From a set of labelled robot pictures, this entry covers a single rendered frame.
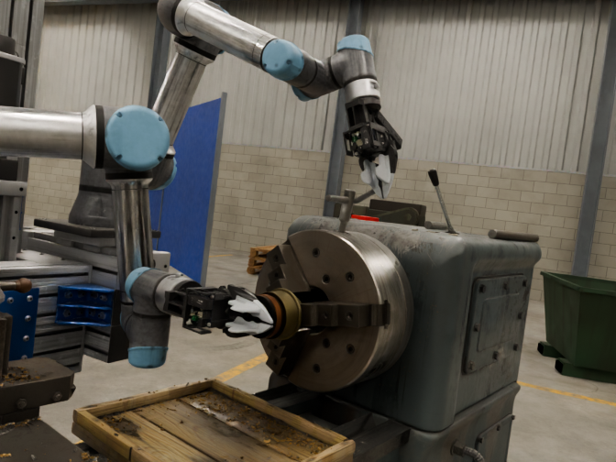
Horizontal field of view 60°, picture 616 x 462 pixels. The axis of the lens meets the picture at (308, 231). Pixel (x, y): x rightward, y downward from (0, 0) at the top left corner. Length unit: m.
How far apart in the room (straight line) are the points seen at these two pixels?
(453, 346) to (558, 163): 9.97
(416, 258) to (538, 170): 9.89
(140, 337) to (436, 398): 0.59
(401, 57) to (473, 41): 1.42
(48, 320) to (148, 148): 0.53
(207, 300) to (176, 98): 0.72
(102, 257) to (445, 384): 0.84
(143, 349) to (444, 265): 0.61
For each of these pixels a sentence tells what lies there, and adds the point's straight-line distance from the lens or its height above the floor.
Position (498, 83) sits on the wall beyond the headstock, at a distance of 11.29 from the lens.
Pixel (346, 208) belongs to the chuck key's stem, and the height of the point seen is 1.28.
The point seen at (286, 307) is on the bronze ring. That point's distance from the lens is 0.94.
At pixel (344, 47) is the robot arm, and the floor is 1.63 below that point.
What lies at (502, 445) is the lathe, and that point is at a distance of 1.62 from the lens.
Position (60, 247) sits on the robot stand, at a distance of 1.52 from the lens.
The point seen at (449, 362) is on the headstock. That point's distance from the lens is 1.13.
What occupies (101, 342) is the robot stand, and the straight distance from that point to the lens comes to 1.41.
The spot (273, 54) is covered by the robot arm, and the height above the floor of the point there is 1.57.
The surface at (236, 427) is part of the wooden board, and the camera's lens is 1.00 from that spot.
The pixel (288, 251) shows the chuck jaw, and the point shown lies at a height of 1.19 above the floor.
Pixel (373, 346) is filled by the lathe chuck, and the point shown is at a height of 1.05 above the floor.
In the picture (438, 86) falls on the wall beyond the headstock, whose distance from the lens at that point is 11.44.
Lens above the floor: 1.29
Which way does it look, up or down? 3 degrees down
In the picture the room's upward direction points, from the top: 7 degrees clockwise
